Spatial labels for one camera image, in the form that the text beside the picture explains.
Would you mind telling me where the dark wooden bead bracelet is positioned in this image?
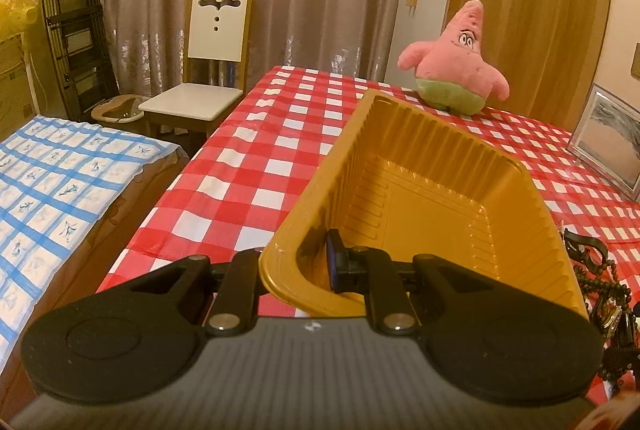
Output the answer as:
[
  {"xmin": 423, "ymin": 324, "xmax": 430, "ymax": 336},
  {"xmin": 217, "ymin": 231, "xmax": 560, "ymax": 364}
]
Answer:
[{"xmin": 572, "ymin": 259, "xmax": 634, "ymax": 341}]

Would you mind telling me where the golden plastic tray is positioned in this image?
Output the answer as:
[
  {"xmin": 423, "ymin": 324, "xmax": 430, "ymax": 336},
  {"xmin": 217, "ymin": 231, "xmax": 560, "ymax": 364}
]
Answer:
[{"xmin": 259, "ymin": 90, "xmax": 585, "ymax": 316}]

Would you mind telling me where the black watch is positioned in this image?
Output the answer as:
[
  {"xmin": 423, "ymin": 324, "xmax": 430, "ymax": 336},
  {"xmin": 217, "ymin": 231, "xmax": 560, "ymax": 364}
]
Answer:
[{"xmin": 563, "ymin": 228, "xmax": 608, "ymax": 273}]

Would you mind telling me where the blue white checkered mat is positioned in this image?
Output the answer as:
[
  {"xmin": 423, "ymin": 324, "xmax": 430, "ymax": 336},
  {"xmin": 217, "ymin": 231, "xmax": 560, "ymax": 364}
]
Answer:
[{"xmin": 1, "ymin": 116, "xmax": 180, "ymax": 362}]

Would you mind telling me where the red white checkered tablecloth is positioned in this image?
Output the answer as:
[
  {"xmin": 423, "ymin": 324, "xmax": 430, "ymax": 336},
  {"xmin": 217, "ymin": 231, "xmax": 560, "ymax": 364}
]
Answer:
[{"xmin": 103, "ymin": 67, "xmax": 639, "ymax": 290}]

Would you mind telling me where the silver framed sand picture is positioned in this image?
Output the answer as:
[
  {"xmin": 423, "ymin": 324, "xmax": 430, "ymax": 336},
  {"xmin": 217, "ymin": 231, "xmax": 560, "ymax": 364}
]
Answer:
[{"xmin": 567, "ymin": 84, "xmax": 639, "ymax": 202}]

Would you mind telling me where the beige foot bath basin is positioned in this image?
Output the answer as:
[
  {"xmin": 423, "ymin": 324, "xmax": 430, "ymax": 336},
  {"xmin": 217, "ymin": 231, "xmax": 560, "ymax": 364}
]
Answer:
[{"xmin": 91, "ymin": 94, "xmax": 148, "ymax": 125}]

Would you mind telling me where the cardboard box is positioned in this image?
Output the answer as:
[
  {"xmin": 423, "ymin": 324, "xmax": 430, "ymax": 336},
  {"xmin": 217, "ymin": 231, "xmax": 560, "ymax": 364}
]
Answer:
[{"xmin": 0, "ymin": 34, "xmax": 36, "ymax": 141}]

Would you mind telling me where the pink starfish plush toy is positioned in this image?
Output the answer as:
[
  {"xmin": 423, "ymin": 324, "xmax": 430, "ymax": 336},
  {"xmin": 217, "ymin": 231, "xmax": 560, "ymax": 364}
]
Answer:
[{"xmin": 397, "ymin": 0, "xmax": 510, "ymax": 116}]

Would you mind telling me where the white wooden chair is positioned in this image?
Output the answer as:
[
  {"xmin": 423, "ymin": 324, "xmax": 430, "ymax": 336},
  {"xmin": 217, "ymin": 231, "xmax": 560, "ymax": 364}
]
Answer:
[{"xmin": 140, "ymin": 0, "xmax": 253, "ymax": 136}]

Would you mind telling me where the yellow plastic bag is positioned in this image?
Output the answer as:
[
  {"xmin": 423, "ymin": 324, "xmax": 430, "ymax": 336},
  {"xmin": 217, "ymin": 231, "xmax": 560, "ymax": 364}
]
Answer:
[{"xmin": 0, "ymin": 0, "xmax": 40, "ymax": 41}]

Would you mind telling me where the black folding ladder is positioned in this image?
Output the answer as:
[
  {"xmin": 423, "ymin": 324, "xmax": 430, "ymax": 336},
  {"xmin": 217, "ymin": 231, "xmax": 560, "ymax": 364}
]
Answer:
[{"xmin": 41, "ymin": 0, "xmax": 118, "ymax": 121}]

